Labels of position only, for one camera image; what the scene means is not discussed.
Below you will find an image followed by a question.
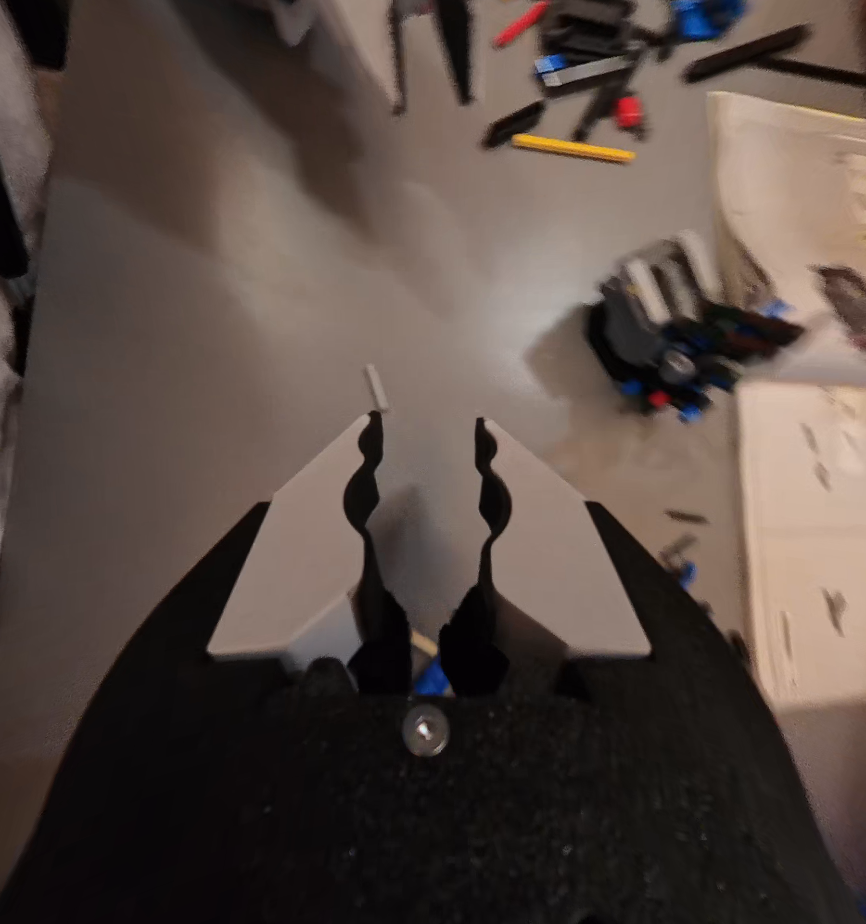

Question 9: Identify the open instruction booklet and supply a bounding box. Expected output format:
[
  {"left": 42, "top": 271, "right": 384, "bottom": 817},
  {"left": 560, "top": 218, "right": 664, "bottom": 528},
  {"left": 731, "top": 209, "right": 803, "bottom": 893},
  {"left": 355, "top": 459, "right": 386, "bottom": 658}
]
[{"left": 707, "top": 90, "right": 866, "bottom": 712}]

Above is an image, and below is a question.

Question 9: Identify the grey black toy brick model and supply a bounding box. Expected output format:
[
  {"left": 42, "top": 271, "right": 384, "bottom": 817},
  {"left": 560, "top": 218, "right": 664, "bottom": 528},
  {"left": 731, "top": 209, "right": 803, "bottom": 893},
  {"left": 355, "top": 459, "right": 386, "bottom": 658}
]
[{"left": 588, "top": 231, "right": 806, "bottom": 424}]

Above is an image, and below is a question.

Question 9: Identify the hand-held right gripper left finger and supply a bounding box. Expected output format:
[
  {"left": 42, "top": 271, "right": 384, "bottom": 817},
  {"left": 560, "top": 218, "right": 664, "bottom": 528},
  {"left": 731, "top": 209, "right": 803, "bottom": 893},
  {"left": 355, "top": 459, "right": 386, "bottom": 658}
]
[{"left": 208, "top": 411, "right": 414, "bottom": 694}]

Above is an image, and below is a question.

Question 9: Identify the black toy beam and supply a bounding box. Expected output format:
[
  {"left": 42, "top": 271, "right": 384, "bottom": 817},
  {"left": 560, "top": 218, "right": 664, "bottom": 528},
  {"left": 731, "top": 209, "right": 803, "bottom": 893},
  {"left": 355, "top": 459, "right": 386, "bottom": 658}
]
[{"left": 682, "top": 23, "right": 814, "bottom": 85}]

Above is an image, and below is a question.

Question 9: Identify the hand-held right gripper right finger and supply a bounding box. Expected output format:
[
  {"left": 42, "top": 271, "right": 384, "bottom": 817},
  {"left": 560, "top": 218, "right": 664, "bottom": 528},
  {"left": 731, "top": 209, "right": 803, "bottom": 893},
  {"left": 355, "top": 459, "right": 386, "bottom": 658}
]
[{"left": 439, "top": 416, "right": 654, "bottom": 695}]

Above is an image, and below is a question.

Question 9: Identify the yellow toy axle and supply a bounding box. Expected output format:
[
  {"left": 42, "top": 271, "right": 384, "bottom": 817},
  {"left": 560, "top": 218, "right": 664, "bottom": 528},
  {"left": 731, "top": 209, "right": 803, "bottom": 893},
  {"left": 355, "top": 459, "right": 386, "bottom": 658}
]
[{"left": 512, "top": 133, "right": 637, "bottom": 164}]

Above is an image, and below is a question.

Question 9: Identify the pile of large toy beams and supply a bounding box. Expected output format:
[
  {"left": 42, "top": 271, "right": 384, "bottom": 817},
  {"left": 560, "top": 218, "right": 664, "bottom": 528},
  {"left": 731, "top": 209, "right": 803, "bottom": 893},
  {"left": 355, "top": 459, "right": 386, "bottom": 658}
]
[{"left": 386, "top": 0, "right": 866, "bottom": 149}]

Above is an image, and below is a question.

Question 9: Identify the thin black toy axle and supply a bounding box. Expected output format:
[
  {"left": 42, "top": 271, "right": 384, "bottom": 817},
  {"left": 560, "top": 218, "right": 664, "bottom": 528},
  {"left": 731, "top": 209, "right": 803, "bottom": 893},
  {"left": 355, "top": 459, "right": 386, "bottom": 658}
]
[{"left": 758, "top": 58, "right": 866, "bottom": 88}]

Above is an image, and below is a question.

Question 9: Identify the pile of small toy pins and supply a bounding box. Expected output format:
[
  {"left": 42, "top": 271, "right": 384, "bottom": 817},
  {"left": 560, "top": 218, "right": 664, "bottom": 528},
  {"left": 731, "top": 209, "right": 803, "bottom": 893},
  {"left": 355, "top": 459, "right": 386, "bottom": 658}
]
[{"left": 657, "top": 507, "right": 717, "bottom": 594}]

